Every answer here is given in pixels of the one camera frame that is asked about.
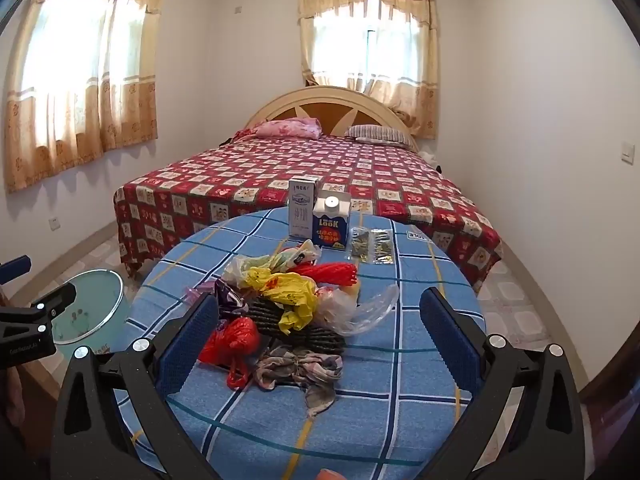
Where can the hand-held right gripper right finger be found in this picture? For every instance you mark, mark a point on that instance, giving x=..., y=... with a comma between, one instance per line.
x=450, y=340

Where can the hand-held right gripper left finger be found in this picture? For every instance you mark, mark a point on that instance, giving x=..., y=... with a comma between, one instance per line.
x=190, y=345

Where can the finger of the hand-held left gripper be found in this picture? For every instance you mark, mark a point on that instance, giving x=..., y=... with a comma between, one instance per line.
x=50, y=301
x=15, y=267

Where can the teal trash bin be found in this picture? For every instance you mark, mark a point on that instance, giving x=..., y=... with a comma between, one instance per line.
x=90, y=305

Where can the red plastic bag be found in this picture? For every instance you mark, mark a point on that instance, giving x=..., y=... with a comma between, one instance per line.
x=235, y=340

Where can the purple pink wrapper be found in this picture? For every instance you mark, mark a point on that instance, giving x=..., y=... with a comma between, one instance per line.
x=227, y=295

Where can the black foam net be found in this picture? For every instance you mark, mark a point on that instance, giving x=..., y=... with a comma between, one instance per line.
x=320, y=337

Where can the red foam net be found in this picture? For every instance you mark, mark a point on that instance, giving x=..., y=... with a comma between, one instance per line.
x=330, y=272

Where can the clear plastic bag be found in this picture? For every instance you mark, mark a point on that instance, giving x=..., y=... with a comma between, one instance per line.
x=370, y=310

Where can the blue plaid tablecloth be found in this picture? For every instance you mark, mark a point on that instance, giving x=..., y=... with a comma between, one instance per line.
x=380, y=410

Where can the grey patterned rag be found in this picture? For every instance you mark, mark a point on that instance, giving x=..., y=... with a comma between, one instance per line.
x=300, y=365

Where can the yellow plastic bag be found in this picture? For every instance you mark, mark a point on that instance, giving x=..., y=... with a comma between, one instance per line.
x=295, y=300

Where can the clear plastic sachets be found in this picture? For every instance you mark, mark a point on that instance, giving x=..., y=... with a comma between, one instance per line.
x=381, y=247

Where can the foil blister pack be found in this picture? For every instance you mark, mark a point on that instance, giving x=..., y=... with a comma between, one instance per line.
x=359, y=245

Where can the white green plastic bag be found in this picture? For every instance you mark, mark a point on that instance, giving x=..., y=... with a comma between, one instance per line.
x=290, y=257

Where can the blue carton with white cap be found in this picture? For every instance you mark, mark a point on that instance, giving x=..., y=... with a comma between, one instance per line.
x=330, y=230

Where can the tall white carton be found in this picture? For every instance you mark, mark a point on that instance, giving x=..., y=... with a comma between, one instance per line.
x=302, y=210

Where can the red patterned bedspread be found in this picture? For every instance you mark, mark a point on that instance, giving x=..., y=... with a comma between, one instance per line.
x=250, y=175

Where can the beige patterned curtain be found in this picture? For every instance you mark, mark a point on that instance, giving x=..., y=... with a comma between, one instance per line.
x=125, y=110
x=425, y=110

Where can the striped pillow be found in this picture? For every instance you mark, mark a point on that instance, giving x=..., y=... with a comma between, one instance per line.
x=375, y=132

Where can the pink floral pillow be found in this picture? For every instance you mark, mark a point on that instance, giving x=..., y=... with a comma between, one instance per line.
x=285, y=129

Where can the cream wooden headboard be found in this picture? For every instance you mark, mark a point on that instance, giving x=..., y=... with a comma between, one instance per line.
x=320, y=110

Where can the white wall socket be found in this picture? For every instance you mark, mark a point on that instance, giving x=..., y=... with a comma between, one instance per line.
x=53, y=223

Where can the white wall switch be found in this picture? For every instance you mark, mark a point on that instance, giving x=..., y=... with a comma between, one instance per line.
x=628, y=152

